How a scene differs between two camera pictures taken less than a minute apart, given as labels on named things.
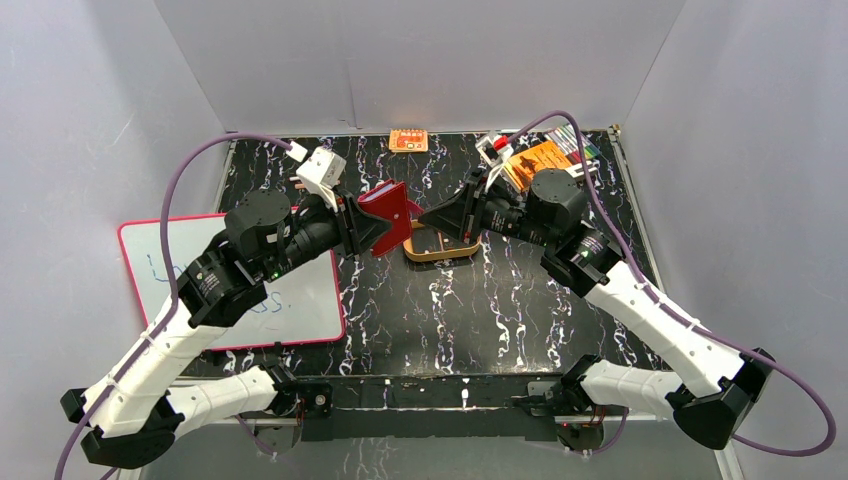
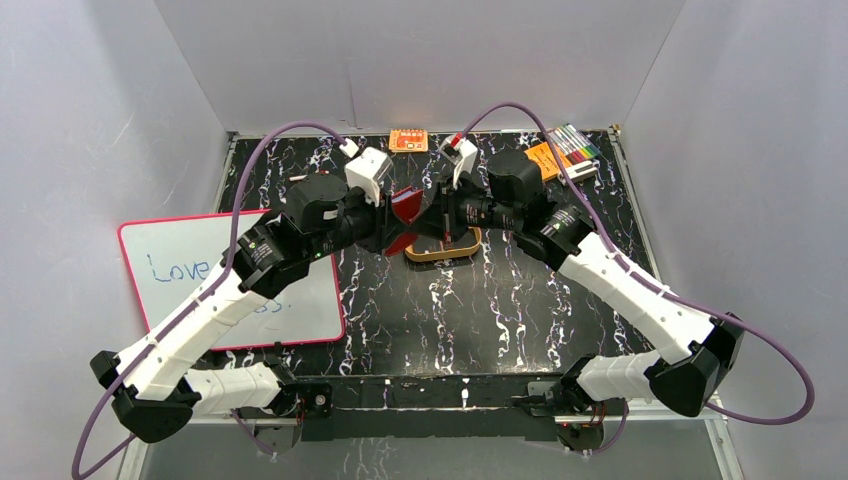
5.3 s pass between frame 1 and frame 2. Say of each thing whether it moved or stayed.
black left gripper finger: moved
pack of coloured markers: stayed
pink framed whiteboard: stayed
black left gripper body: moved
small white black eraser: stayed
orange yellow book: stayed
